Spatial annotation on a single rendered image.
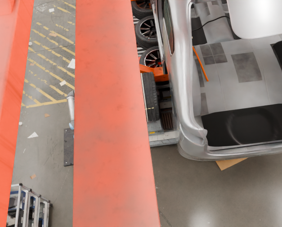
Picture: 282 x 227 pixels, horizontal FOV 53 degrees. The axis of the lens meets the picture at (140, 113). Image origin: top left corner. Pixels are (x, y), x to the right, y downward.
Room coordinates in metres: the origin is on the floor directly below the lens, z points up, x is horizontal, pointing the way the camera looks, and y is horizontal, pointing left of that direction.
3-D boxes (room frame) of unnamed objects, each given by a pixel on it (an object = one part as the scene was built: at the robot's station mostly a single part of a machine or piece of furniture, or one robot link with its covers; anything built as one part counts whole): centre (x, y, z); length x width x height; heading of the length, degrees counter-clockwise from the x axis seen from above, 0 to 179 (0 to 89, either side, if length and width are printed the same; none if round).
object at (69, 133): (1.86, 0.91, 0.15); 0.60 x 0.60 x 0.30; 89
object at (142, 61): (2.98, -0.45, 0.39); 0.66 x 0.66 x 0.24
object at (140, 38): (3.72, -0.48, 0.39); 0.66 x 0.66 x 0.24
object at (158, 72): (2.63, -0.33, 0.69); 0.52 x 0.17 x 0.35; 87
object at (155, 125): (2.10, -0.13, 0.32); 0.40 x 0.30 x 0.28; 177
